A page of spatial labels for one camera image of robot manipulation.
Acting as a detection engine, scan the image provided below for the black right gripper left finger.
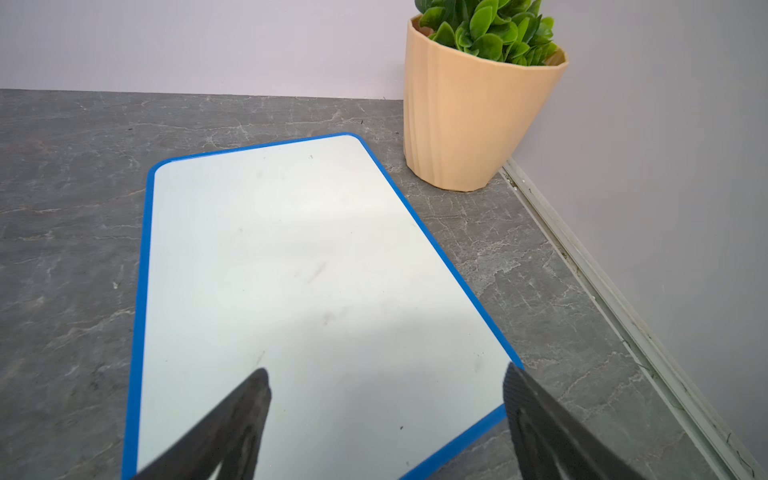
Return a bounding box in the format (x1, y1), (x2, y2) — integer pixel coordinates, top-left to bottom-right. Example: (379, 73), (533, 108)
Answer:
(135, 368), (272, 479)

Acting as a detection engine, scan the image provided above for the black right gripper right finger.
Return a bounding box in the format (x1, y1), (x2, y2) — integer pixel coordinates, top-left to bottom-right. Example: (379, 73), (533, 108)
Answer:
(503, 363), (643, 480)

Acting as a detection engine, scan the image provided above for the blue-framed whiteboard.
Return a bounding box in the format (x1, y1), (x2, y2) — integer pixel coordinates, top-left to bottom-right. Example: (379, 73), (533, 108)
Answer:
(122, 133), (518, 479)

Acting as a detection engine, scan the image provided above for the beige plant pot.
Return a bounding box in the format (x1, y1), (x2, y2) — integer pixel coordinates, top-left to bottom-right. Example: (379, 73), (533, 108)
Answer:
(403, 18), (569, 192)

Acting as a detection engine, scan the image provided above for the green artificial plant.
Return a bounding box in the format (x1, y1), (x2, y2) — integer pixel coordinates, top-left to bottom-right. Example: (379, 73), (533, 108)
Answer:
(415, 0), (565, 67)

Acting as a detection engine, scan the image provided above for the aluminium table edge rail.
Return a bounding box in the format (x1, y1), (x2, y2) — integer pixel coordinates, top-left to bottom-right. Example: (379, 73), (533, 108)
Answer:
(502, 158), (767, 479)

